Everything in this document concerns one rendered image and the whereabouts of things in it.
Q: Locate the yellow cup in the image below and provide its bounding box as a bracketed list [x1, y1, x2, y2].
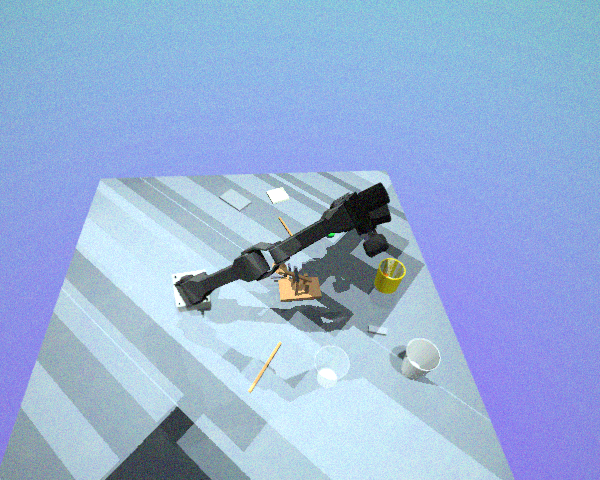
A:
[374, 258, 406, 295]

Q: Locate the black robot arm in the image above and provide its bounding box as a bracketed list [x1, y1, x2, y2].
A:
[173, 182, 392, 308]

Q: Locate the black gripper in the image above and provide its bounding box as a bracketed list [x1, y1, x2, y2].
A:
[355, 212, 389, 258]

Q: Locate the pale grey tapered cup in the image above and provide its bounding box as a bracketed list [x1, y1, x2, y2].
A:
[401, 338, 440, 380]

